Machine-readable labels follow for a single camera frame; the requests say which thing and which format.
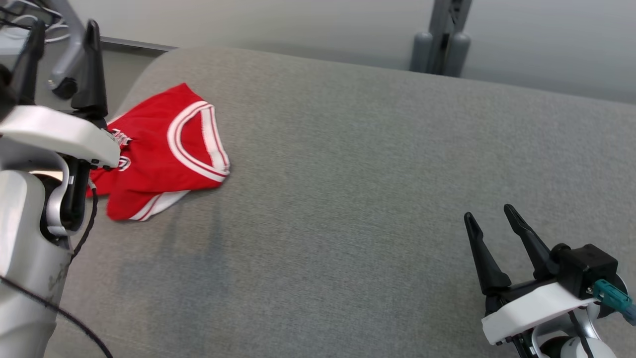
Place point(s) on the teal right camera connector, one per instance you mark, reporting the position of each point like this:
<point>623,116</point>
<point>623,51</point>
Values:
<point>611,296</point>

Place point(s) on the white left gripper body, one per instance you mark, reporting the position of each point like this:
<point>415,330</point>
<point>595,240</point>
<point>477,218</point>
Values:
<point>54,132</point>

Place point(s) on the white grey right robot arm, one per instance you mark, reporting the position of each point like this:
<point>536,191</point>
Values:
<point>594,348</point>

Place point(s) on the grey fabric sofa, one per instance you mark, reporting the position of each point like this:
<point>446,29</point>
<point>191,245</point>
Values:
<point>348,199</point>

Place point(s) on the grey metal partition post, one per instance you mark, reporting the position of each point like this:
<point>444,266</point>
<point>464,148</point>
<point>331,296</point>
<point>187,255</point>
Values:
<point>439,40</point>

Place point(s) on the red white sports jersey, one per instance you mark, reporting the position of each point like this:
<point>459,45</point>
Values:
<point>159,154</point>

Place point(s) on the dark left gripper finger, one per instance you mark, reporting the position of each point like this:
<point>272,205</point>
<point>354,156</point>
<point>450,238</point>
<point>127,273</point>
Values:
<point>29,74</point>
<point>92,84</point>

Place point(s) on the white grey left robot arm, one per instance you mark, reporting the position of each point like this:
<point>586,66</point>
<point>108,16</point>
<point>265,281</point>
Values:
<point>20,248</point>

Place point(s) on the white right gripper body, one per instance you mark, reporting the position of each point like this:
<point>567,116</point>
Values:
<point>531,311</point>

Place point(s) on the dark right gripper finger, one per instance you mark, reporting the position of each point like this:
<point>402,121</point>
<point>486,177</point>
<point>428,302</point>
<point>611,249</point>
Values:
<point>534,248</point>
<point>489,268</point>

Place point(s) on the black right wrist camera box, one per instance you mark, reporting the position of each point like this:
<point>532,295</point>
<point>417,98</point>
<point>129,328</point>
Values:
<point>586,266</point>

